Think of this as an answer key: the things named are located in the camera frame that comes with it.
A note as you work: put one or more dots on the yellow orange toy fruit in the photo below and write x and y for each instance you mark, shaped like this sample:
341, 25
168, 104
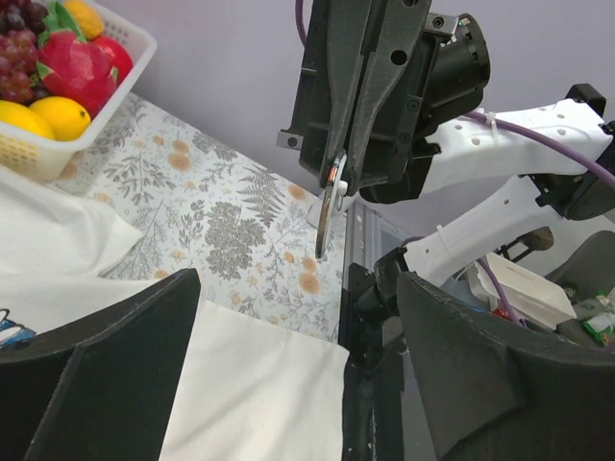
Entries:
86, 17

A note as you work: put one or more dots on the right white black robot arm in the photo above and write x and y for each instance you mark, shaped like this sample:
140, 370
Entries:
557, 162

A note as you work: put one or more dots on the white box clutter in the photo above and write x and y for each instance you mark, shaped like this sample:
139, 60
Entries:
530, 295

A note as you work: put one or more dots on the yellow toy lemon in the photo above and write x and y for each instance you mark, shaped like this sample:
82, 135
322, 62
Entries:
67, 118
25, 119

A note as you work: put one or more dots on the white plastic fruit basket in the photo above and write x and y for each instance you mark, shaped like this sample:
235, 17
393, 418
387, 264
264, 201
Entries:
44, 159

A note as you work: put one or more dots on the dark red toy grapes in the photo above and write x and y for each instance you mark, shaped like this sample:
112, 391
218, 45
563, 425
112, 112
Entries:
22, 22

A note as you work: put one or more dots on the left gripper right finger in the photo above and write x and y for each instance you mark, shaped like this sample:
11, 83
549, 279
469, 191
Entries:
492, 390

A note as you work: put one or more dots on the red toy apple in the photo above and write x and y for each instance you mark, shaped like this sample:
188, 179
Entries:
117, 55

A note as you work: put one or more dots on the floral patterned table mat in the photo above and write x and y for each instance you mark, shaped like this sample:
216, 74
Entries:
201, 204

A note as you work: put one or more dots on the pink toy dragon fruit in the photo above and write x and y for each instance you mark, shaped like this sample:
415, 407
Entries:
69, 66

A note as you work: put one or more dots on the white t-shirt with daisy print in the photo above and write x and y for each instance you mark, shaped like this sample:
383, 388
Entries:
247, 391

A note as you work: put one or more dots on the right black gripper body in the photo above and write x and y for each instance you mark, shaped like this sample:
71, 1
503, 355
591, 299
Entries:
445, 78

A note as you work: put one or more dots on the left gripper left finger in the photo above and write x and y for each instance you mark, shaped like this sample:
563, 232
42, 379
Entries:
102, 387

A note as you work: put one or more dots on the small round brooch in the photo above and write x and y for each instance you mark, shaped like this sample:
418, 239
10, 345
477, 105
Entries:
331, 202

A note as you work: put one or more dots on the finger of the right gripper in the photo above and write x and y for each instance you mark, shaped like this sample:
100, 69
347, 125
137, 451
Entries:
343, 33
372, 78

